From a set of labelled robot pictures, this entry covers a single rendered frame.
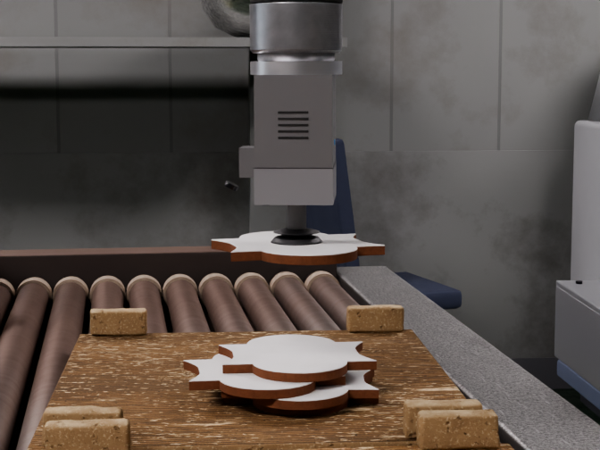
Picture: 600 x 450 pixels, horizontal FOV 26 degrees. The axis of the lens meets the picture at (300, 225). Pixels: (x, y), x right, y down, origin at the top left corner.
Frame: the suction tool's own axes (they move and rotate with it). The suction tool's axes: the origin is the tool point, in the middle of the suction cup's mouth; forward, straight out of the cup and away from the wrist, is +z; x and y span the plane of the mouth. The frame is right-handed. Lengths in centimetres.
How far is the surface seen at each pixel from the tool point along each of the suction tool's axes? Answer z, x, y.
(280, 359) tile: 8.7, -1.4, 0.3
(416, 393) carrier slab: 12.0, 10.1, -2.0
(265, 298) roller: 14, -7, -55
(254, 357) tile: 8.6, -3.7, -0.2
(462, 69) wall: -13, 39, -374
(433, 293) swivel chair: 59, 26, -317
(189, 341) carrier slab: 12.0, -12.2, -21.7
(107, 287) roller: 14, -29, -63
